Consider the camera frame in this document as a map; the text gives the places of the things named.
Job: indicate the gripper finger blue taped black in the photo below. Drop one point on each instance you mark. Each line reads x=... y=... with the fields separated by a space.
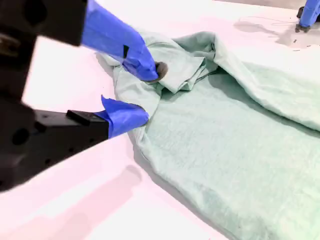
x=316 y=10
x=125 y=117
x=117 y=37
x=307 y=12

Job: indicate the pale green T-shirt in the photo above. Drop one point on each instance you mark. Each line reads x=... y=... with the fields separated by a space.
x=225 y=150

